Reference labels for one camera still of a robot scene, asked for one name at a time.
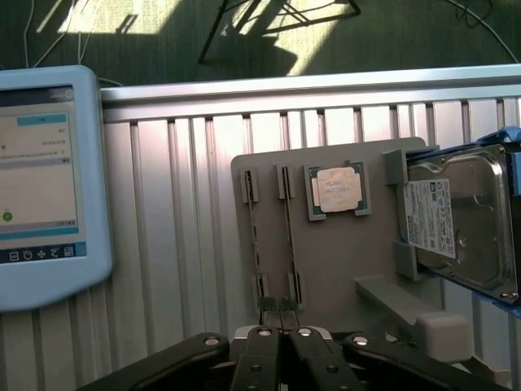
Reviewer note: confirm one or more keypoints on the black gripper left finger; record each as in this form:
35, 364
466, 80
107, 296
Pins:
252, 362

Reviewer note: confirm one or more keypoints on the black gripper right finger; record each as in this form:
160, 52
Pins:
321, 366

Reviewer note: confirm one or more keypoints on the green RAM stick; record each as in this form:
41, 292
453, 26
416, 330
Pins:
256, 244

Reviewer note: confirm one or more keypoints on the grey parts rack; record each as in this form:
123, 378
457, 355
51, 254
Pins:
346, 252

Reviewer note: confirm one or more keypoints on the white plastic block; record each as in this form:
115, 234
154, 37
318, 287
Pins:
443, 336

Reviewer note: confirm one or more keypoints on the CPU with silver lid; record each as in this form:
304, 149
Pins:
337, 190

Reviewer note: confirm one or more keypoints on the silver hard disk drive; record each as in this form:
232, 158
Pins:
468, 212

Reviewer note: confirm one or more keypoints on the light blue teach pendant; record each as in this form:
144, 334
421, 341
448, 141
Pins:
45, 187

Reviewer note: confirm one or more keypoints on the blue disk tray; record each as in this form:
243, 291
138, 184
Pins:
513, 171

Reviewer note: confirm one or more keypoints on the black metal stand legs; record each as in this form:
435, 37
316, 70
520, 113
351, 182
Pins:
211, 36

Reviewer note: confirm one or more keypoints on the aluminium table edge rail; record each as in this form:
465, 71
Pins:
309, 91

